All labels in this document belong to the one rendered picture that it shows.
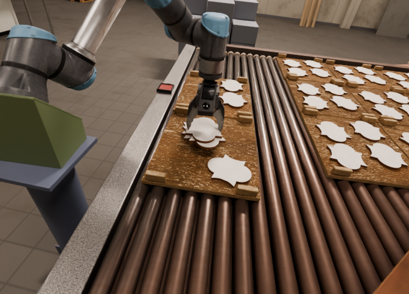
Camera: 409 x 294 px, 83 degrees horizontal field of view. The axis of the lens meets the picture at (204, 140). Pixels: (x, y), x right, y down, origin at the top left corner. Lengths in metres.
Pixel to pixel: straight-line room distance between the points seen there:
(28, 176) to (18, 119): 0.19
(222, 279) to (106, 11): 0.89
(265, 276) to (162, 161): 0.43
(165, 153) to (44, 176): 0.39
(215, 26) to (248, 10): 3.16
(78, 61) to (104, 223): 0.56
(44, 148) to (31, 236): 1.10
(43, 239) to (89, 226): 1.20
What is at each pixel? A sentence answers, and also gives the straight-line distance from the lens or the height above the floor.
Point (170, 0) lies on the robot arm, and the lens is 0.64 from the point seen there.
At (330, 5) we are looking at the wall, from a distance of 10.49.
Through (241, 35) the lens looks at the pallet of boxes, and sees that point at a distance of 3.49.
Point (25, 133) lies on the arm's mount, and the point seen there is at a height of 1.01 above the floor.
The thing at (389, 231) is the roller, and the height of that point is 0.92.
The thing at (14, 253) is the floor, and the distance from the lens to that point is 1.89.
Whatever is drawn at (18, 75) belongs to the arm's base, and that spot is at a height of 1.16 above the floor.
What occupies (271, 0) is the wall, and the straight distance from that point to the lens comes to 10.15.
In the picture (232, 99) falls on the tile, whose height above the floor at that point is 0.95.
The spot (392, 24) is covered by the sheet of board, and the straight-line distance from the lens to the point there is 10.65.
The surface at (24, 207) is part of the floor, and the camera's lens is 2.09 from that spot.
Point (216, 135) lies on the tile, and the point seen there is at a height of 1.00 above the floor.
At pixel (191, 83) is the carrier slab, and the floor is 0.94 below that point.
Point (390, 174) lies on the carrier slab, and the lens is 1.03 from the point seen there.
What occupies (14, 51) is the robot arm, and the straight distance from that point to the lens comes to 0.89.
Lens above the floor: 1.46
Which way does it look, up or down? 38 degrees down
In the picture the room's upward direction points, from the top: 7 degrees clockwise
